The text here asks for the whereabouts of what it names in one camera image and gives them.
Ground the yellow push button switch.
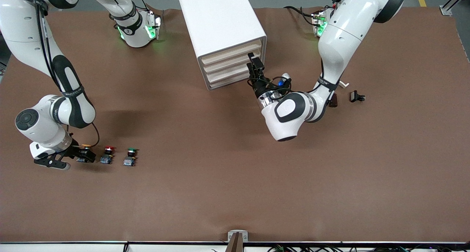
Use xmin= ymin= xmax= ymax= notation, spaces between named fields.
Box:
xmin=77 ymin=144 xmax=93 ymax=163

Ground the brown table mat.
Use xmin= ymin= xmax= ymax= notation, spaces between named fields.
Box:
xmin=0 ymin=7 xmax=470 ymax=243

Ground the brown beam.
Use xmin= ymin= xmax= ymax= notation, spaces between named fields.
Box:
xmin=225 ymin=233 xmax=244 ymax=252

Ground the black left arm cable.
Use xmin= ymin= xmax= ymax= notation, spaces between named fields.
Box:
xmin=247 ymin=76 xmax=294 ymax=98

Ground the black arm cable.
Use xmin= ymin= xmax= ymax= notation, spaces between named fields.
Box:
xmin=247 ymin=76 xmax=294 ymax=98
xmin=35 ymin=0 xmax=100 ymax=150

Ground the red push button switch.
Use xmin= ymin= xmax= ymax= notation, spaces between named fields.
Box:
xmin=100 ymin=145 xmax=117 ymax=165

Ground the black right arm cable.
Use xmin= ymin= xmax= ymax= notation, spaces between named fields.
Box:
xmin=35 ymin=0 xmax=100 ymax=150

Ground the green push button switch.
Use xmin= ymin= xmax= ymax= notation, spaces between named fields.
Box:
xmin=123 ymin=148 xmax=139 ymax=167

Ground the black left base cable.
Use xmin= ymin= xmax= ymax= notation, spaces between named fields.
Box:
xmin=283 ymin=5 xmax=317 ymax=26

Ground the black base cable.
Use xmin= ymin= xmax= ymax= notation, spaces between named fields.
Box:
xmin=125 ymin=0 xmax=164 ymax=16
xmin=283 ymin=5 xmax=317 ymax=26

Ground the white table edge rail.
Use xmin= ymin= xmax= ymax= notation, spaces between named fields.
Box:
xmin=0 ymin=241 xmax=470 ymax=252

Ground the black right base cable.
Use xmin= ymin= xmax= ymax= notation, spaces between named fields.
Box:
xmin=125 ymin=0 xmax=164 ymax=16

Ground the grey metal bracket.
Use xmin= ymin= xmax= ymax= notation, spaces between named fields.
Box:
xmin=228 ymin=230 xmax=249 ymax=242

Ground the aluminium frame profile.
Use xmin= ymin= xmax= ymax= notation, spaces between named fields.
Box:
xmin=440 ymin=0 xmax=470 ymax=16

